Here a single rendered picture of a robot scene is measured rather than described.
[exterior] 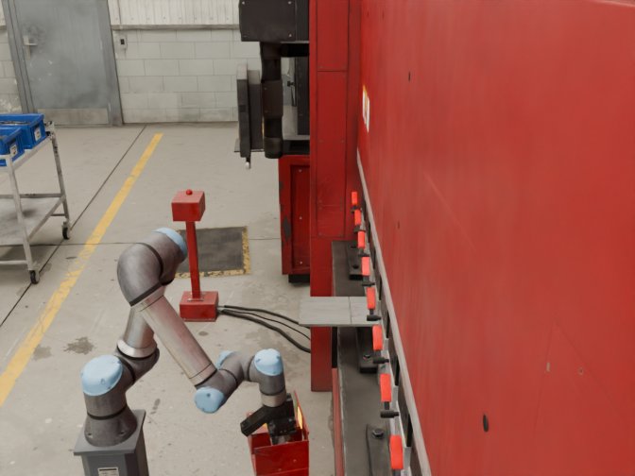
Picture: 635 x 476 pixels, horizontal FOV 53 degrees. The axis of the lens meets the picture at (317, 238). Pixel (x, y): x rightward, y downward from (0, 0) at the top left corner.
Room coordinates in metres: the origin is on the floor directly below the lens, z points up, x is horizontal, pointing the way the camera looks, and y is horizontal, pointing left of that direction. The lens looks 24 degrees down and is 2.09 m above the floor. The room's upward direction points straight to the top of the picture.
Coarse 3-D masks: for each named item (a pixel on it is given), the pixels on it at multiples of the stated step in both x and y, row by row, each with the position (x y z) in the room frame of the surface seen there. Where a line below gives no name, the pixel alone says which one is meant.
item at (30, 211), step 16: (16, 160) 4.12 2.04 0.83; (16, 192) 3.85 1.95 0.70; (64, 192) 4.73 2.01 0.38; (0, 208) 4.50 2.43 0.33; (16, 208) 3.85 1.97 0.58; (32, 208) 4.51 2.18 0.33; (48, 208) 4.50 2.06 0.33; (64, 208) 4.72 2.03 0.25; (0, 224) 4.19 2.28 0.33; (16, 224) 4.19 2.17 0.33; (32, 224) 4.19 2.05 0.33; (64, 224) 4.65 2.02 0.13; (0, 240) 3.84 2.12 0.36; (16, 240) 3.85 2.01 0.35; (32, 272) 3.88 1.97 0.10
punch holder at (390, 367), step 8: (392, 336) 1.28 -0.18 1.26; (392, 344) 1.27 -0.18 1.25; (392, 352) 1.26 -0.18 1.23; (392, 360) 1.25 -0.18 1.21; (392, 368) 1.25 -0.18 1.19; (400, 368) 1.20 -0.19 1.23; (392, 376) 1.24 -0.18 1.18; (392, 384) 1.21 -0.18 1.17; (392, 392) 1.20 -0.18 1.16; (392, 400) 1.20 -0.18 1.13; (392, 408) 1.21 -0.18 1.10
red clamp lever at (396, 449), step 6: (390, 438) 0.96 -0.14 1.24; (396, 438) 0.96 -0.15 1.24; (390, 444) 0.95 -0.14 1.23; (396, 444) 0.95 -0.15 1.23; (390, 450) 0.94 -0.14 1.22; (396, 450) 0.94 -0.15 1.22; (402, 450) 0.94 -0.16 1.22; (390, 456) 0.94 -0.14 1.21; (396, 456) 0.93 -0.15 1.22; (402, 456) 0.93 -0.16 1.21; (396, 462) 0.92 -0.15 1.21; (402, 462) 0.92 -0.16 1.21; (396, 468) 0.92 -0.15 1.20; (402, 468) 0.92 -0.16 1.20; (396, 474) 0.91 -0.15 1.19
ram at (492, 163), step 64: (384, 0) 1.81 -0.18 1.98; (448, 0) 0.94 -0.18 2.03; (512, 0) 0.64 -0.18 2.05; (576, 0) 0.48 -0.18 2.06; (384, 64) 1.75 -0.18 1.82; (448, 64) 0.90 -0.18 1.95; (512, 64) 0.61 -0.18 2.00; (576, 64) 0.46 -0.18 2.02; (384, 128) 1.68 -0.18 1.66; (448, 128) 0.87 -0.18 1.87; (512, 128) 0.59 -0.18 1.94; (576, 128) 0.44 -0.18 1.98; (384, 192) 1.61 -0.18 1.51; (448, 192) 0.83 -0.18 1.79; (512, 192) 0.56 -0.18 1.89; (576, 192) 0.42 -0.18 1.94; (384, 256) 1.54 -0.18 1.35; (448, 256) 0.80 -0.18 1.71; (512, 256) 0.54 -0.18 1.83; (576, 256) 0.41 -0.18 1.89; (448, 320) 0.76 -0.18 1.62; (512, 320) 0.51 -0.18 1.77; (576, 320) 0.39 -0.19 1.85; (448, 384) 0.72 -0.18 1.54; (512, 384) 0.49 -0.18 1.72; (576, 384) 0.37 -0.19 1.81; (448, 448) 0.69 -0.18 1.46; (512, 448) 0.46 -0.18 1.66; (576, 448) 0.35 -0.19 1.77
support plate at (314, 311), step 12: (300, 300) 1.91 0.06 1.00; (312, 300) 1.91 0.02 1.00; (324, 300) 1.91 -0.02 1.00; (336, 300) 1.91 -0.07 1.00; (348, 300) 1.91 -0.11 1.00; (360, 300) 1.91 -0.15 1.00; (300, 312) 1.83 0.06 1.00; (312, 312) 1.83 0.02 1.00; (324, 312) 1.83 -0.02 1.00; (336, 312) 1.83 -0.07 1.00; (348, 312) 1.83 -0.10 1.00; (300, 324) 1.76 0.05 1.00; (312, 324) 1.76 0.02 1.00; (324, 324) 1.76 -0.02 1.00; (336, 324) 1.76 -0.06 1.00; (348, 324) 1.76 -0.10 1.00; (360, 324) 1.76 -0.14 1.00; (372, 324) 1.76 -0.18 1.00
